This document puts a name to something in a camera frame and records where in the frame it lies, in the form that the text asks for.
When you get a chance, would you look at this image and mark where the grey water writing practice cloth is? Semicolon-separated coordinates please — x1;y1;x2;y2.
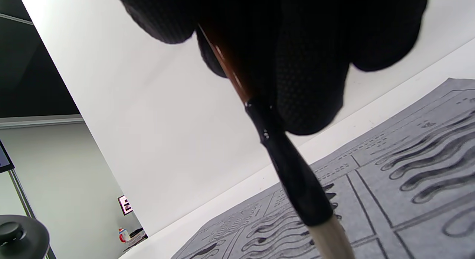
171;78;475;259

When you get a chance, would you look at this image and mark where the white backdrop board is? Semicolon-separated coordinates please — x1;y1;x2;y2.
17;0;475;237

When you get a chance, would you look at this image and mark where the brown Chinese brush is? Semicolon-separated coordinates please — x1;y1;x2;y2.
197;23;357;259

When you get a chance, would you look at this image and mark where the small framed sign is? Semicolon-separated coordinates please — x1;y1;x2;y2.
118;195;134;216

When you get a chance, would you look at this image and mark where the person's right hand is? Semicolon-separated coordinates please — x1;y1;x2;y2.
109;0;428;136

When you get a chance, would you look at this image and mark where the dark monitor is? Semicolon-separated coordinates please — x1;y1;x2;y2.
0;140;15;174

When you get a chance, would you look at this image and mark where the grey and white controller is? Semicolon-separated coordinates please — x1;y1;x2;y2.
0;214;50;259

